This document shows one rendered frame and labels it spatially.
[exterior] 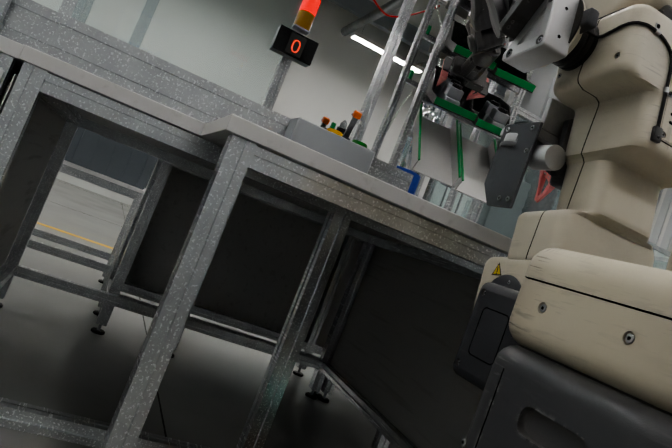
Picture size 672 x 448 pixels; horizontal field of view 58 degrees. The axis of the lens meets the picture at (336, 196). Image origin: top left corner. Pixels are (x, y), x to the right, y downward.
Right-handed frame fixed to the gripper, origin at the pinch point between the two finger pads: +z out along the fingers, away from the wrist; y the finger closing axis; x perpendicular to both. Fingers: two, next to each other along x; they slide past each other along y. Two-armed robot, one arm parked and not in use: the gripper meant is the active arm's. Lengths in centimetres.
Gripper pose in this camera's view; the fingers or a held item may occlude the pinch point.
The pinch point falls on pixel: (453, 90)
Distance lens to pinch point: 177.0
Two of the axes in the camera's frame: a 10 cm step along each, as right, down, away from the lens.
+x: -2.6, 8.3, -5.0
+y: -9.1, -3.9, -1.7
